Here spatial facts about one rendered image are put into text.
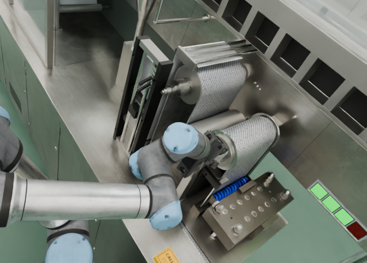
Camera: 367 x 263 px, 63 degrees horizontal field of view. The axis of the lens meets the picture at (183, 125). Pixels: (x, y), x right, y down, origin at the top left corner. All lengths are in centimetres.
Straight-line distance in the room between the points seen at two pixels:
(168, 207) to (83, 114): 92
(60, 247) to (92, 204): 31
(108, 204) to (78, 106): 96
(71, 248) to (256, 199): 74
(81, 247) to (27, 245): 124
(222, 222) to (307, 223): 179
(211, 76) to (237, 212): 53
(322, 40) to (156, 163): 71
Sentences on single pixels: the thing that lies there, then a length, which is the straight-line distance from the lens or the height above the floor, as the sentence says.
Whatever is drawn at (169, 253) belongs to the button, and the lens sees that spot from 118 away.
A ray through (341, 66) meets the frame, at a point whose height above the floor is 160.
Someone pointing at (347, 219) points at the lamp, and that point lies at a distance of 130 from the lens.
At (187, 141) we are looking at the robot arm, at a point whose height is 149.
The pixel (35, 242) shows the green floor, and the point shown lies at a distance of 215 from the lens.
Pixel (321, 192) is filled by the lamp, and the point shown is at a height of 119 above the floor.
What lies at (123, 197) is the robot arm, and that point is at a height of 142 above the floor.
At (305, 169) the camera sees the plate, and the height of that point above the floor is 121.
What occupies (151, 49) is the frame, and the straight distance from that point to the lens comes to 104.
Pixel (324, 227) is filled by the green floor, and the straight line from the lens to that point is 301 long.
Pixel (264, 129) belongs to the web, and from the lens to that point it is 115.
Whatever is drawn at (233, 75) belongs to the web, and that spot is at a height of 139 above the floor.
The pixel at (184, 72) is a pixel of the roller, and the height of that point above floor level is 137.
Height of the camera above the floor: 198
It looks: 43 degrees down
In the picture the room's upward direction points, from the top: 25 degrees clockwise
